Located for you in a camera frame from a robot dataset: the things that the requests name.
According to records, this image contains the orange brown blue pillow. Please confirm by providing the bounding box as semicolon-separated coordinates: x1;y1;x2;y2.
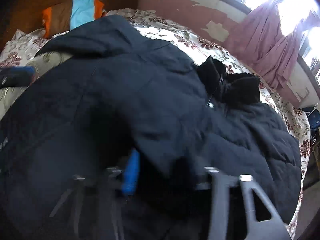
42;0;107;38

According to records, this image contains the blue backpack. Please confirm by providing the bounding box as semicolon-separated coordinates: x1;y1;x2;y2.
302;107;320;129

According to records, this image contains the floral white red bedspread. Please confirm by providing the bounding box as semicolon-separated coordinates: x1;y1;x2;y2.
0;8;311;239

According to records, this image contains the brown framed window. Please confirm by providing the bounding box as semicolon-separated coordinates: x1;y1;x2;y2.
221;0;319;68

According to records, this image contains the pink left curtain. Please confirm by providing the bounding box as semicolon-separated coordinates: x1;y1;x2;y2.
223;0;303;89

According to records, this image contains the dark navy padded jacket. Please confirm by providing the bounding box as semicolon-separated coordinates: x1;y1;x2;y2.
0;15;302;240

